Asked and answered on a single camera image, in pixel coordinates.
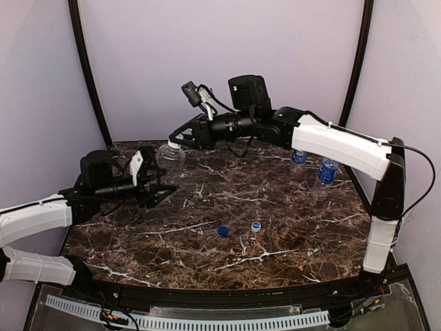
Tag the white slotted cable duct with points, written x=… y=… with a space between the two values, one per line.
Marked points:
x=187 y=320

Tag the clear bottle white cap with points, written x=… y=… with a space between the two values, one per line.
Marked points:
x=170 y=159

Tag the black corner post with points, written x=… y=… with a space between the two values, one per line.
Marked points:
x=358 y=61
x=79 y=37

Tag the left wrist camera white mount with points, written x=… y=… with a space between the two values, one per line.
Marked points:
x=135 y=165

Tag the blue Pepsi bottle cap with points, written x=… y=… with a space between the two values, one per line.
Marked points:
x=222 y=231

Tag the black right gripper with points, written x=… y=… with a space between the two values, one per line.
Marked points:
x=200 y=132

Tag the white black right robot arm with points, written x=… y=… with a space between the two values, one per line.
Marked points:
x=301 y=130

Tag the blue label Pocari Sweat bottle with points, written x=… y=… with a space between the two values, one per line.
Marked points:
x=324 y=178

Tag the black curved front rail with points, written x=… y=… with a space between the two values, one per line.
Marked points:
x=333 y=295

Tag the blue white bottle cap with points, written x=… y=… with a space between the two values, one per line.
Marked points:
x=256 y=226

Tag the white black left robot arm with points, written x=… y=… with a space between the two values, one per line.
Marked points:
x=102 y=181

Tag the black right corner post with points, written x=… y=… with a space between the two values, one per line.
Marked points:
x=358 y=61

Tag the Pepsi bottle with blue cap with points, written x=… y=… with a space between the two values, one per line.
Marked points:
x=298 y=161

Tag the black left corner post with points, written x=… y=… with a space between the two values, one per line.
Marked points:
x=79 y=37

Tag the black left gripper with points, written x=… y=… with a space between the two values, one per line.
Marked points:
x=145 y=188

